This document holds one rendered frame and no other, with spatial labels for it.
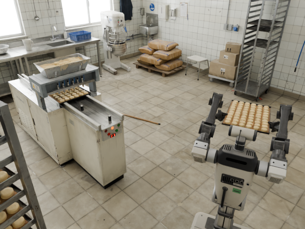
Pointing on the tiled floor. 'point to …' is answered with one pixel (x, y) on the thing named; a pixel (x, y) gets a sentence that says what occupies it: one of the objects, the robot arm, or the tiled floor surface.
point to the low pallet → (159, 69)
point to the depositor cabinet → (45, 121)
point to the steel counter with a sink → (60, 43)
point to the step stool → (198, 63)
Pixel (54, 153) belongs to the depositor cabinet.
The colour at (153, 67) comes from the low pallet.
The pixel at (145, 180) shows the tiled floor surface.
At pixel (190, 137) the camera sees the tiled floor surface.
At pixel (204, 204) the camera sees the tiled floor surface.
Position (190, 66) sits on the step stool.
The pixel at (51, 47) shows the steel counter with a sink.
